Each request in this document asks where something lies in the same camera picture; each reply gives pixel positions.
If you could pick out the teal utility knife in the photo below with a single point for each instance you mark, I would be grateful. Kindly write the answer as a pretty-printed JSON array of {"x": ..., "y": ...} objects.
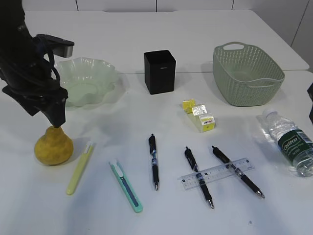
[{"x": 126, "y": 186}]

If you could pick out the black pen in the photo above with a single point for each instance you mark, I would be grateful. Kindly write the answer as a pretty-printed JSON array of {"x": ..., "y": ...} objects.
[
  {"x": 201, "y": 182},
  {"x": 153, "y": 153},
  {"x": 238, "y": 172}
]

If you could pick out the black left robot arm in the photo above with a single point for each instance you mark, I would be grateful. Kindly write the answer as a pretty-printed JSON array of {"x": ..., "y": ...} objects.
[{"x": 27, "y": 65}]

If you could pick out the translucent green wavy glass plate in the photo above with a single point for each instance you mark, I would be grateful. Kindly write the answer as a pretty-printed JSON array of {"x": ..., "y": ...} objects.
[{"x": 86, "y": 80}]

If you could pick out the clear plastic ruler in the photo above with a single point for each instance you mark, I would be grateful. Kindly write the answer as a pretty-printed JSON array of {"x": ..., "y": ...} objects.
[{"x": 215, "y": 173}]

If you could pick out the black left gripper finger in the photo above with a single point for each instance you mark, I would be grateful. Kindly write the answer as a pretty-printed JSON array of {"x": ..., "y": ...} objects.
[{"x": 55, "y": 112}]

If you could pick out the clear water bottle green label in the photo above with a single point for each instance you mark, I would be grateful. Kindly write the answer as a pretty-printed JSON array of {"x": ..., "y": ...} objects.
[{"x": 295, "y": 145}]

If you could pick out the black pen right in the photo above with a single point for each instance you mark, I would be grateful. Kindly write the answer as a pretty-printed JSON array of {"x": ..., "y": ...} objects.
[{"x": 238, "y": 172}]

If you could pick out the yellow pear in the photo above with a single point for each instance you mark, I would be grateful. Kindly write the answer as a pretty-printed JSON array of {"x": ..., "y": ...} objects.
[{"x": 54, "y": 147}]

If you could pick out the green woven plastic basket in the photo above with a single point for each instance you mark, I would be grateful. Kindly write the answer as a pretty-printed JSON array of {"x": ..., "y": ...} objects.
[{"x": 245, "y": 74}]

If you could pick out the black pen middle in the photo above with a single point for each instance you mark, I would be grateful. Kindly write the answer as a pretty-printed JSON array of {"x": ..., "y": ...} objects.
[{"x": 201, "y": 182}]

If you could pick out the black pen left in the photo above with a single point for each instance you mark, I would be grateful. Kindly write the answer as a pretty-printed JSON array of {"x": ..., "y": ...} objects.
[{"x": 153, "y": 153}]

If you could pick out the black square pen holder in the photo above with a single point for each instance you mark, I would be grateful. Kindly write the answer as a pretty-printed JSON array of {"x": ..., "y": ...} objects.
[{"x": 159, "y": 71}]

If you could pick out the yellow-green utility knife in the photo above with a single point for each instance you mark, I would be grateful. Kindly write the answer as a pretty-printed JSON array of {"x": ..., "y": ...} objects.
[{"x": 84, "y": 157}]

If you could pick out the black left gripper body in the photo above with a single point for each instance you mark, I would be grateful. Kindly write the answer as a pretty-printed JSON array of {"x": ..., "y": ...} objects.
[{"x": 34, "y": 98}]

